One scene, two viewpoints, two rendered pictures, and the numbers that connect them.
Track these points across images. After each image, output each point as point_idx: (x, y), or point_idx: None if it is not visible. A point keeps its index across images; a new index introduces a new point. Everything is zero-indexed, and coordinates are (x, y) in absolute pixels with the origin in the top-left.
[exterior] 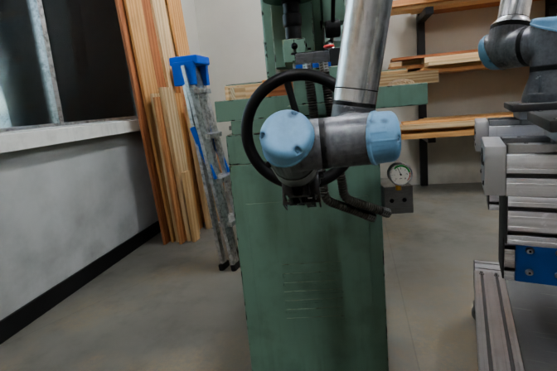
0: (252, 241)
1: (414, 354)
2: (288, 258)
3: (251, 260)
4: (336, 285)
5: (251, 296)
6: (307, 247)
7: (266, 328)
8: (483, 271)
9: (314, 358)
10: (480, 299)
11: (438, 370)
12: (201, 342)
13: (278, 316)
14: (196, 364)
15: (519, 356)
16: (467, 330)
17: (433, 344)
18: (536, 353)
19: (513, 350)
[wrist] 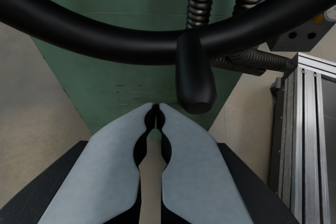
0: (68, 62)
1: (224, 121)
2: (123, 80)
3: (73, 79)
4: (176, 101)
5: (82, 105)
6: (148, 71)
7: (103, 123)
8: (305, 68)
9: (148, 135)
10: (300, 107)
11: (239, 137)
12: (50, 101)
13: (114, 117)
14: (46, 126)
15: (326, 186)
16: (264, 100)
17: (239, 111)
18: (335, 174)
19: (322, 178)
